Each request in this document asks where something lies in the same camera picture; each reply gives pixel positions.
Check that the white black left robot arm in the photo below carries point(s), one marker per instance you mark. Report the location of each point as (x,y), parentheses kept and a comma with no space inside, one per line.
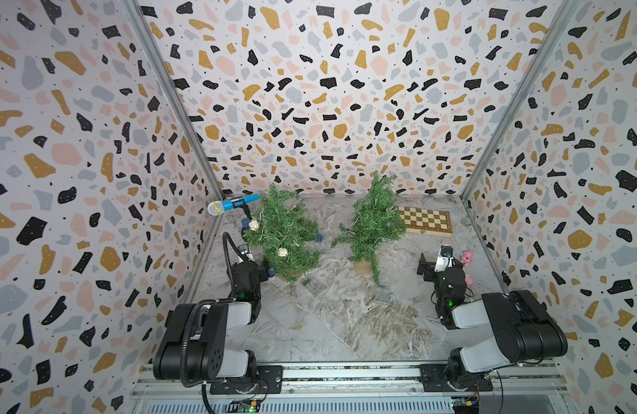
(193,348)

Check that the green right christmas tree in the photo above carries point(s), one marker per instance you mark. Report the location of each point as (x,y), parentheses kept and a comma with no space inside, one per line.
(376,221)

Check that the clear battery box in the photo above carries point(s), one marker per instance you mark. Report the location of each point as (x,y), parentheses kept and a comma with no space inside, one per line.
(383,295)

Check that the wooden chess board box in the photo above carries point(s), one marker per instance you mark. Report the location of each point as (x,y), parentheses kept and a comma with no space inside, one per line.
(426,222)

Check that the pink pig toy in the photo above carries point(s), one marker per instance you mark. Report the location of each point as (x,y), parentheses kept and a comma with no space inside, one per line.
(467,258)

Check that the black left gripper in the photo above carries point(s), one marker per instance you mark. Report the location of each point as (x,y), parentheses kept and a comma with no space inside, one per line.
(261,273)

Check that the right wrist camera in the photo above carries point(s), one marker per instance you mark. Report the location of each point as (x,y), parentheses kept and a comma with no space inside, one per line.
(445,258)

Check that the green left christmas tree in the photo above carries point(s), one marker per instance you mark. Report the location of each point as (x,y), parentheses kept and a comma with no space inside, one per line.
(281,202)

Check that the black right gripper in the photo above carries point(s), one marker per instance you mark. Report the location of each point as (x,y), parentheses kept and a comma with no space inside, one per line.
(424,266)

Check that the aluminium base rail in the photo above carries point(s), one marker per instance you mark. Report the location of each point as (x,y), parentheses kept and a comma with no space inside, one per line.
(362,387)

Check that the metal corner post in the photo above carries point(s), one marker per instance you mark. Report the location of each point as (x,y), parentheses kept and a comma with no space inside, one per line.
(148,45)
(564,14)

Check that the metal right corner post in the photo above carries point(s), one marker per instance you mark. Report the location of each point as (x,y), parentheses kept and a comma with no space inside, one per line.
(564,14)

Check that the blue toy microphone on stand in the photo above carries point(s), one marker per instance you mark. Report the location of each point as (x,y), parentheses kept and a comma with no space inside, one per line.
(217,208)

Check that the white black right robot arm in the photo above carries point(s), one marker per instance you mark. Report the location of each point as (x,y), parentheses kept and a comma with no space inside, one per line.
(522,330)

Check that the metal left corner post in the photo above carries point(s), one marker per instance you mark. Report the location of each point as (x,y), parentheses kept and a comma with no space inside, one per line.
(148,45)

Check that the green christmas tree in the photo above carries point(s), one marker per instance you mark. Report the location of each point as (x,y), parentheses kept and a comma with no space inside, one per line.
(281,202)
(376,221)

